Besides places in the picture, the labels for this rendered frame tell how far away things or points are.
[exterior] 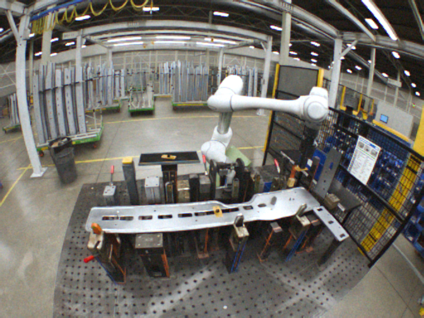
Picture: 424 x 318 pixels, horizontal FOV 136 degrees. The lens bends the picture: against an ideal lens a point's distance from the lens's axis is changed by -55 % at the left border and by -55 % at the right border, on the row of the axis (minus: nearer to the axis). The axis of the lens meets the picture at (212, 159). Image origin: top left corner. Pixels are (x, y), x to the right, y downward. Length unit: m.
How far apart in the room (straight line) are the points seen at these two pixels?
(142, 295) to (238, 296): 0.50
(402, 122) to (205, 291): 7.25
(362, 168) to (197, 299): 1.32
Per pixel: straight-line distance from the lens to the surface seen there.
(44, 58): 8.10
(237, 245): 0.88
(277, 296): 1.11
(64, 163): 3.34
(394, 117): 7.50
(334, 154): 1.23
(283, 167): 1.21
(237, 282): 1.09
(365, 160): 1.42
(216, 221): 0.93
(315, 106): 0.74
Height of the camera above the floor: 1.68
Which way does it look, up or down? 27 degrees down
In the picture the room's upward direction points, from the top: 4 degrees clockwise
